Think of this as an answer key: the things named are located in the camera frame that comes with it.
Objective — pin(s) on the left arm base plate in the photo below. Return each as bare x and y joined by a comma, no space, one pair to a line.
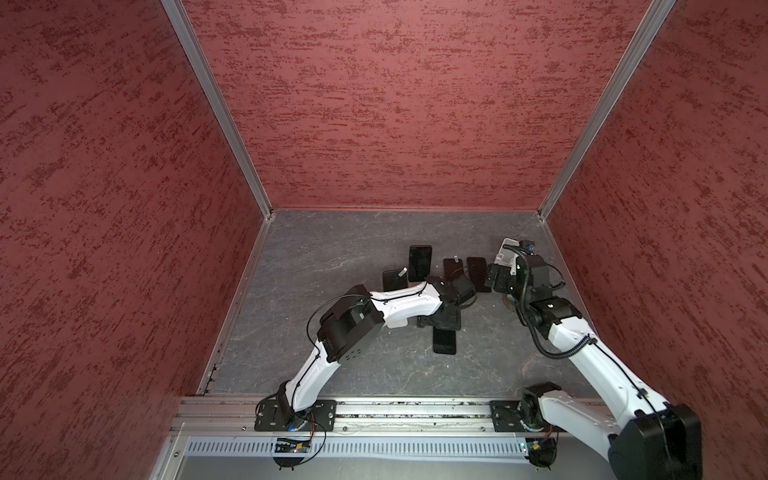
270,418

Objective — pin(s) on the aluminium frame rail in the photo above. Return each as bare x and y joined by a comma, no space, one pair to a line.
226,415

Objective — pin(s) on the white slotted cable duct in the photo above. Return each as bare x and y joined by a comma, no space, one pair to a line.
471,449

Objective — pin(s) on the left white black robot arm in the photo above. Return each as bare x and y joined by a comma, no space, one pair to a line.
355,319

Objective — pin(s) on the black phone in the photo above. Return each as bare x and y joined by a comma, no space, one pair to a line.
395,279
477,271
419,262

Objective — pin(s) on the right corner aluminium post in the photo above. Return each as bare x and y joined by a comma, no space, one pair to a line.
646,31

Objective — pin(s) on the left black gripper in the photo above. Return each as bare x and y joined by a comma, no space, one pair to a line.
453,323

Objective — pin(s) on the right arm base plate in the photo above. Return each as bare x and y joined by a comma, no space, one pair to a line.
510,417

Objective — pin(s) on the purple case phone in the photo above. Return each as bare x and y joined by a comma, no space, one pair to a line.
444,342

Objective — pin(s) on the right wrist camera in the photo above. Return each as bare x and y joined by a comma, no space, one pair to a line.
528,247

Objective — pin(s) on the corner aluminium post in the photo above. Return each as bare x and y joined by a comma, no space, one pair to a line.
193,50
646,31

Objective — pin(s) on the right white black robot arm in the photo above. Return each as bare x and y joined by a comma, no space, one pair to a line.
644,436

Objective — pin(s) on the silver edged phone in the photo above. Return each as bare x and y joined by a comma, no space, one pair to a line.
453,268

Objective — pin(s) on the left corner aluminium post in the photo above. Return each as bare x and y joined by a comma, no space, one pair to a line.
193,50

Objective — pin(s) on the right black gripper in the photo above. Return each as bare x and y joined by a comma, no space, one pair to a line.
502,274

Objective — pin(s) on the white phone stand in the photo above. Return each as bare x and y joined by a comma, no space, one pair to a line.
507,253

